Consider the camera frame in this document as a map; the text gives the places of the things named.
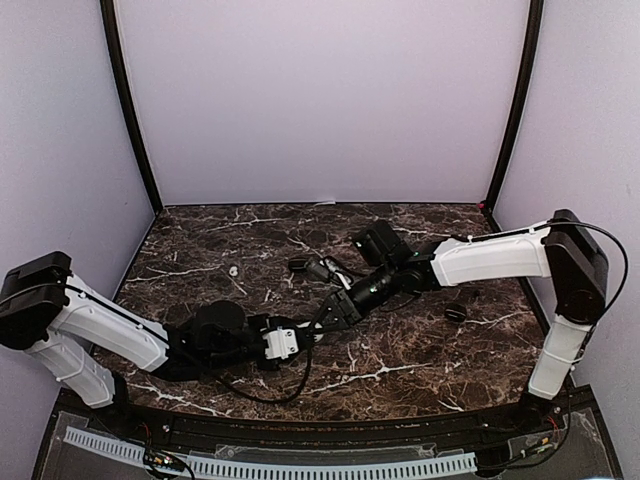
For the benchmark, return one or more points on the black charging case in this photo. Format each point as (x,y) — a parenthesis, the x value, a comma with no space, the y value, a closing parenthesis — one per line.
(455,312)
(297,265)

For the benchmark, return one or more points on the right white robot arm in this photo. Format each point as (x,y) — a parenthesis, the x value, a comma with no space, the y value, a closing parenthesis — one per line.
(561,249)

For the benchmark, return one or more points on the black frame post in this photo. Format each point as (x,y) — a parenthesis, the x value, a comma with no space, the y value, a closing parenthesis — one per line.
(516,111)
(126,101)

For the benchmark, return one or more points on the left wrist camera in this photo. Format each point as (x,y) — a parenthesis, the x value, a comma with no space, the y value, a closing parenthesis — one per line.
(281,343)

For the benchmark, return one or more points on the black front rail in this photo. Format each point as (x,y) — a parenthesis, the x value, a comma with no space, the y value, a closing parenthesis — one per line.
(166,428)

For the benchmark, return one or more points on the white slotted cable duct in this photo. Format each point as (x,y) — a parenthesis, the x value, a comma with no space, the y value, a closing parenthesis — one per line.
(236,462)

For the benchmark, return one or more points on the black closed charging case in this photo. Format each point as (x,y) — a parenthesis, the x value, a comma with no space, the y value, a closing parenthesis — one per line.
(455,312)

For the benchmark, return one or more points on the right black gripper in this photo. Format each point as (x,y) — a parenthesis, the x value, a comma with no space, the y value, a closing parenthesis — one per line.
(348,310)

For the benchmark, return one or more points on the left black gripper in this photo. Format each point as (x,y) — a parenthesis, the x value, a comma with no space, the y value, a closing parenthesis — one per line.
(274,322)

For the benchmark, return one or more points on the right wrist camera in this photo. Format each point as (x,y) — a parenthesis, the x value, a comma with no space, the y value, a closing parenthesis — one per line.
(330,270)

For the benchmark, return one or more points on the right black frame post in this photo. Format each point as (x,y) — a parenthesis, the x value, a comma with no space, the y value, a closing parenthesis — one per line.
(516,111)

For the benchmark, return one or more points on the left black frame post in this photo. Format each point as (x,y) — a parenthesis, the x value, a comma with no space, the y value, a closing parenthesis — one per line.
(126,101)

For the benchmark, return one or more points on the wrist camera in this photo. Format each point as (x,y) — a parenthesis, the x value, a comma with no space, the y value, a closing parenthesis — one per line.
(281,343)
(330,270)

